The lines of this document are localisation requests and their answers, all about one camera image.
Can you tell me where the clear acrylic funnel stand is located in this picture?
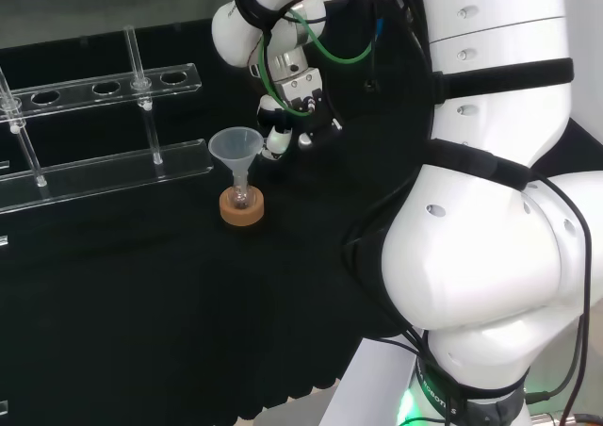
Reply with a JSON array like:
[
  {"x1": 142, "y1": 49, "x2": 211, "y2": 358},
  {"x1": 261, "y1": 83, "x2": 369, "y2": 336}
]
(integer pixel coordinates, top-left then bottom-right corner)
[{"x1": 0, "y1": 24, "x2": 214, "y2": 216}]

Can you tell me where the small round-bottom glass flask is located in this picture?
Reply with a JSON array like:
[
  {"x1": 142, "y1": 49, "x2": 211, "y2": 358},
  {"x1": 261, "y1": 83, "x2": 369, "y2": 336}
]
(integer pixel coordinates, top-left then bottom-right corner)
[{"x1": 228, "y1": 180, "x2": 258, "y2": 211}]

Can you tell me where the clear plastic funnel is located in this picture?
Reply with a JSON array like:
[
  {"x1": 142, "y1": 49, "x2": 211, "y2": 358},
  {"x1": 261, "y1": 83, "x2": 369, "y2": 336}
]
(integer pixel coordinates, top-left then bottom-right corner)
[{"x1": 207, "y1": 126, "x2": 260, "y2": 189}]

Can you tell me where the green cable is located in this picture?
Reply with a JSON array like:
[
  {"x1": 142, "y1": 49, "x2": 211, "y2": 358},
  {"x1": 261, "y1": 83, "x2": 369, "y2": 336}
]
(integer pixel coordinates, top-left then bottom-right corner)
[{"x1": 257, "y1": 9, "x2": 378, "y2": 116}]

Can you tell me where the black cable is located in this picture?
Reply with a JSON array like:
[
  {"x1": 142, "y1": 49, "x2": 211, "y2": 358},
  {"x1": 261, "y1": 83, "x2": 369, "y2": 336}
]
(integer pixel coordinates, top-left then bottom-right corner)
[{"x1": 522, "y1": 174, "x2": 593, "y2": 404}]

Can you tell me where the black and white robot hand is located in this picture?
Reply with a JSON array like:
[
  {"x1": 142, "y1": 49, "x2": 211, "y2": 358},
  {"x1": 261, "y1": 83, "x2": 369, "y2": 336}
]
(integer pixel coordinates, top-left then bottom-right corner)
[{"x1": 256, "y1": 66, "x2": 345, "y2": 162}]

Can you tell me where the cork ring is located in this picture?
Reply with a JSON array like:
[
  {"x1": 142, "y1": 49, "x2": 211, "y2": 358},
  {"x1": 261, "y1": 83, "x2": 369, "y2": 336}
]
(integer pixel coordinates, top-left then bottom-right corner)
[{"x1": 219, "y1": 185, "x2": 266, "y2": 228}]

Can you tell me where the black bench cloth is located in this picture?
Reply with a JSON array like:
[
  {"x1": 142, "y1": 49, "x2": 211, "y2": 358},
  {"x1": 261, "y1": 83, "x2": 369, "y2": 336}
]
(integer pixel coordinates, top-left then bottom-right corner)
[{"x1": 0, "y1": 0, "x2": 603, "y2": 421}]

